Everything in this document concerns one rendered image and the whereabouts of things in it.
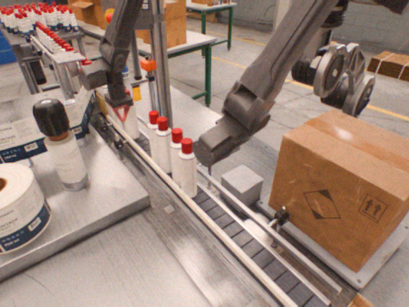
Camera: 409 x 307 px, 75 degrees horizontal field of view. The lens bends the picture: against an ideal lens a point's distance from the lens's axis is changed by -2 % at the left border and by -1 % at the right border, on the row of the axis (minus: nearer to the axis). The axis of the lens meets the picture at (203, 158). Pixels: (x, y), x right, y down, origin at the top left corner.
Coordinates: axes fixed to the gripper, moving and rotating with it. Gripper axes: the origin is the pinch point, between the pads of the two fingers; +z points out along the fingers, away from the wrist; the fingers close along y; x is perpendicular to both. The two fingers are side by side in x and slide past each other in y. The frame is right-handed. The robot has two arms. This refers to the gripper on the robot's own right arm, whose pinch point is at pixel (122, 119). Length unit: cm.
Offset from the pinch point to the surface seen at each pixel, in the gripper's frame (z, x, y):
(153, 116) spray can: -6.3, 4.9, 15.3
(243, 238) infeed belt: 14, 7, 57
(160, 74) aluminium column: -11.1, 19.0, -3.3
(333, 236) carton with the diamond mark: 10, 24, 72
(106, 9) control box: -33.7, 6.1, -11.9
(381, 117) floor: 104, 294, -6
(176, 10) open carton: -6, 114, -141
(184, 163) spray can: -0.8, 3.0, 35.1
